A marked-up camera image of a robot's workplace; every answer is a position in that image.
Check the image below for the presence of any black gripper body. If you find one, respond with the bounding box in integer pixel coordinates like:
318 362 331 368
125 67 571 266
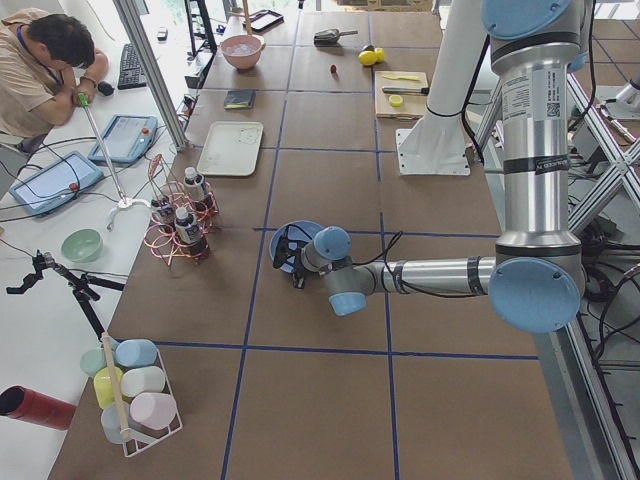
274 235 310 289

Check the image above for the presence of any blue plate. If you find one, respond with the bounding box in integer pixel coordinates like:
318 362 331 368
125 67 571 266
269 220 323 274

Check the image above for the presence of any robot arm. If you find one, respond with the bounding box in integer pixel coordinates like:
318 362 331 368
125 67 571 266
270 1 593 333

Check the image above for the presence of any tea bottle white cap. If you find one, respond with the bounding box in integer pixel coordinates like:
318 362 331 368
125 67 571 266
173 206 202 256
184 167 207 204
150 194 174 225

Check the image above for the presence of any cream bear tray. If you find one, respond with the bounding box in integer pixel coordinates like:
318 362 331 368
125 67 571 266
196 121 264 177

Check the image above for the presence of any grey yellow cloth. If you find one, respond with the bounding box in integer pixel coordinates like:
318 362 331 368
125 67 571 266
223 89 256 110

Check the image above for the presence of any lemon half slice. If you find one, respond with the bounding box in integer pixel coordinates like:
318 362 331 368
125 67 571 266
388 94 404 108

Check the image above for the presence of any steel muddler black tip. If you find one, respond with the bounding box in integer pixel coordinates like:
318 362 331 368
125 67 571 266
382 86 430 96

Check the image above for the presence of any wooden cutting board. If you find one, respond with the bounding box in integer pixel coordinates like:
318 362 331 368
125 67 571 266
374 71 429 119

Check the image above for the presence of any green bowl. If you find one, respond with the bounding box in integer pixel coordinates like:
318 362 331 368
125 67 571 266
61 229 103 263

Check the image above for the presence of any pink bowl of ice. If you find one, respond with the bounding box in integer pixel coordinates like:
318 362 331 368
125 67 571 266
220 35 266 70

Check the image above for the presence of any black tripod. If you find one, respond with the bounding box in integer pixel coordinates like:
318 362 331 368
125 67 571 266
6 251 125 340

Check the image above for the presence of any yellow lemon front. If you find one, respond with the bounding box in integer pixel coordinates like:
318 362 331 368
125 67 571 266
358 50 378 67

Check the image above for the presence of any yellow lemon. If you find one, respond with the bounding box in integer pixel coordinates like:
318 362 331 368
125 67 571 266
358 50 378 67
374 47 386 63

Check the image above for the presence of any yellow plastic knife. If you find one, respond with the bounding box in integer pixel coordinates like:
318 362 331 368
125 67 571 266
381 74 422 82

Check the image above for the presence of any steel ice scoop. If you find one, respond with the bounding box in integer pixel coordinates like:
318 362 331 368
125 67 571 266
313 28 358 46

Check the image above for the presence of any yellow lemon back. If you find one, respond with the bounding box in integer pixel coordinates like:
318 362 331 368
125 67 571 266
374 47 386 63

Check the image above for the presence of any black keyboard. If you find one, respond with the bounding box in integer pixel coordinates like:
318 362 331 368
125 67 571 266
117 43 147 90

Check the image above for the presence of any blue teach pendant near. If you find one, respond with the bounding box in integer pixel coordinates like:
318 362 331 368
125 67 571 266
9 151 104 215

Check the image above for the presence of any wooden stand with base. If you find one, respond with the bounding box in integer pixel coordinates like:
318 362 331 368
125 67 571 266
242 0 253 36

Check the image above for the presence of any reacher grabber stick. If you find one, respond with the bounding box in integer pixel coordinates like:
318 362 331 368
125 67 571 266
77 92 151 232

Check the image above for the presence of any red cylinder bottle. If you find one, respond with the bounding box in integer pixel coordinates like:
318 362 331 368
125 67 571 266
1 385 76 430

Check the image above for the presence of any person in beige shirt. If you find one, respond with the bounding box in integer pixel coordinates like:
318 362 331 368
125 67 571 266
1 8 109 139

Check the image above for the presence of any copper wire bottle rack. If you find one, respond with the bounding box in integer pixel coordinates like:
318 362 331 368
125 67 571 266
144 154 219 266

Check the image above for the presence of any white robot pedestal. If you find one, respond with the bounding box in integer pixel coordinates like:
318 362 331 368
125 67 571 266
396 0 489 176

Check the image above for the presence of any white wire cup rack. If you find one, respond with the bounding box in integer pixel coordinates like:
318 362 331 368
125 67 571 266
80 332 183 458

